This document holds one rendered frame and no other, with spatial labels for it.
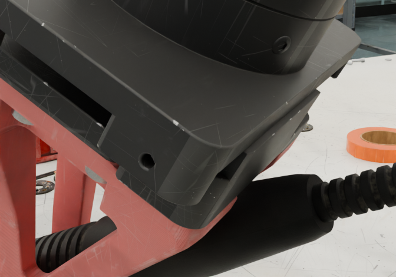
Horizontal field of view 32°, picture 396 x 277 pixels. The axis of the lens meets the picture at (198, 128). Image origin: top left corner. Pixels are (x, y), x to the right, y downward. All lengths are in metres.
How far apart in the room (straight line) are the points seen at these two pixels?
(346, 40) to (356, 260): 0.25
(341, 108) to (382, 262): 0.32
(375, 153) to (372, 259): 0.16
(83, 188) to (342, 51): 0.08
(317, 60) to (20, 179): 0.08
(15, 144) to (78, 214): 0.05
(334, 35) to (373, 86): 0.62
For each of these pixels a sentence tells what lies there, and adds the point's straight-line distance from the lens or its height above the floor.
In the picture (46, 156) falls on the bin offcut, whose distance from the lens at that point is 0.58.
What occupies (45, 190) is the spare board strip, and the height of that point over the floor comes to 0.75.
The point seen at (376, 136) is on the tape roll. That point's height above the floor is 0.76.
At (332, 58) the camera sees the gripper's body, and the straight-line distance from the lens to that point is 0.17.
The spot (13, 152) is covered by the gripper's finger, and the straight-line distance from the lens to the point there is 0.17.
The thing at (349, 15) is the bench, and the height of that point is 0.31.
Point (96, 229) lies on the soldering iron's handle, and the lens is 0.18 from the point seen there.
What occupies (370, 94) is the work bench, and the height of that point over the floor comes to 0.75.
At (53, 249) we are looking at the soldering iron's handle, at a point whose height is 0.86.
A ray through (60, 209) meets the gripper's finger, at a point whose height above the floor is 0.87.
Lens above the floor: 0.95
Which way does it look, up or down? 18 degrees down
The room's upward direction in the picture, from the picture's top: 1 degrees counter-clockwise
